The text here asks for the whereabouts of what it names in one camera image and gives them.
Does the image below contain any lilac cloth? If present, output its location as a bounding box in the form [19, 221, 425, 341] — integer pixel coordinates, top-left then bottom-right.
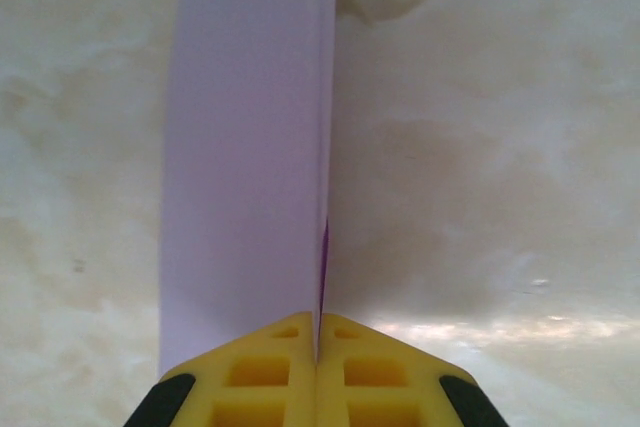
[158, 0, 337, 379]

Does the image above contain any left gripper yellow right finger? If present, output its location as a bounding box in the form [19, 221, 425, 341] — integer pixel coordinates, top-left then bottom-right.
[315, 311, 509, 427]

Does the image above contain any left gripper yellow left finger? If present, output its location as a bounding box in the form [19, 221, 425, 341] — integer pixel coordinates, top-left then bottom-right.
[122, 311, 318, 427]

